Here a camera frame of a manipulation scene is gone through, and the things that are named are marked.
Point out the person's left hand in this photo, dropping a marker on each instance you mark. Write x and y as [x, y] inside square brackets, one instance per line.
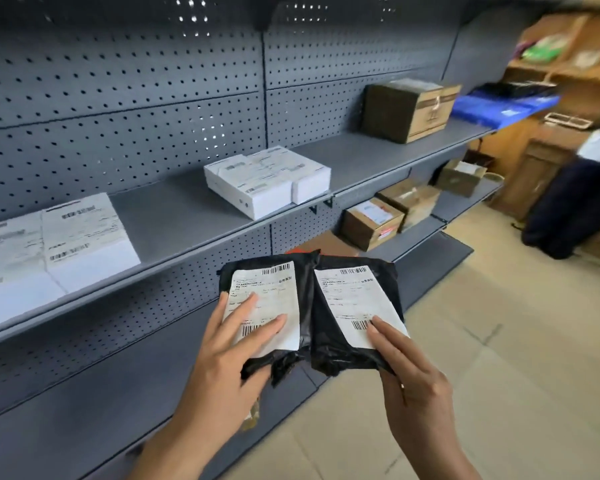
[220, 374]

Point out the person's right hand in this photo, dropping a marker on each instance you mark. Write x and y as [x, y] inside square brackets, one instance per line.
[420, 399]

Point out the small gold packet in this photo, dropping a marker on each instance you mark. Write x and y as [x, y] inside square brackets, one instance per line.
[252, 417]

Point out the grey metal shelving unit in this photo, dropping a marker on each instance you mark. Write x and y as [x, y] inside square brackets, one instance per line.
[170, 219]

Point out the brown box red label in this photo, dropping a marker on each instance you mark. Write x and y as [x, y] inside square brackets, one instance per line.
[325, 242]

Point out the brown box red striped sticker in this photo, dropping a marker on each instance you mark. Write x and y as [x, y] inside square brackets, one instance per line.
[365, 229]

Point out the small white labelled box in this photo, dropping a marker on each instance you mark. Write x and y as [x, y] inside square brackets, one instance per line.
[310, 179]
[245, 189]

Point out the brown taped cardboard box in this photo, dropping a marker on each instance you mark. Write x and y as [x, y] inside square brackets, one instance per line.
[415, 199]

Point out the large white box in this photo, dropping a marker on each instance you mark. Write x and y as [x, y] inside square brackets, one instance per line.
[55, 249]

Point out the large printed cardboard box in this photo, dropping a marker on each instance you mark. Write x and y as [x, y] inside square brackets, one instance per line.
[395, 114]

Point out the person's right forearm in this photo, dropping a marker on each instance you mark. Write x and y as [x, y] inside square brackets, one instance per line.
[430, 459]

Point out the person's left forearm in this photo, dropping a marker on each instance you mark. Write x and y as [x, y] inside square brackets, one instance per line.
[180, 454]

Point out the wooden shelving unit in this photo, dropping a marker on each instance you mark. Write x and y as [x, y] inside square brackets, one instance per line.
[540, 164]

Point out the white electronic scale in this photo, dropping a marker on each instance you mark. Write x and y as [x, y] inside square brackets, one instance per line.
[569, 119]

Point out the green white packet bags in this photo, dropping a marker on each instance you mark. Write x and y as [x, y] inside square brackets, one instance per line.
[545, 48]

